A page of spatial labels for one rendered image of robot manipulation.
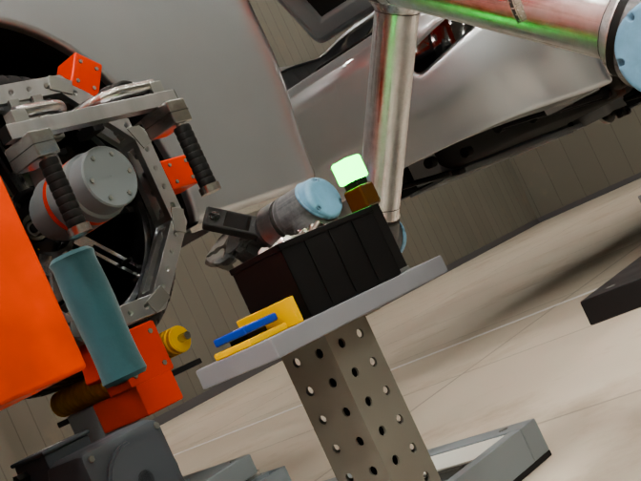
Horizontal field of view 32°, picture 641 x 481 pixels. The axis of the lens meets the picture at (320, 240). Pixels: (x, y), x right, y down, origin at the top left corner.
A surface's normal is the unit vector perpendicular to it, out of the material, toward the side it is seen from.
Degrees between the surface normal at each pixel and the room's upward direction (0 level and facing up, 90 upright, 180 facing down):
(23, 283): 90
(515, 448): 90
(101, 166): 90
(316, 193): 83
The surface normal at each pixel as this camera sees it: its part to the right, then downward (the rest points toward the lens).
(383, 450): 0.67, -0.34
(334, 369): -0.61, 0.25
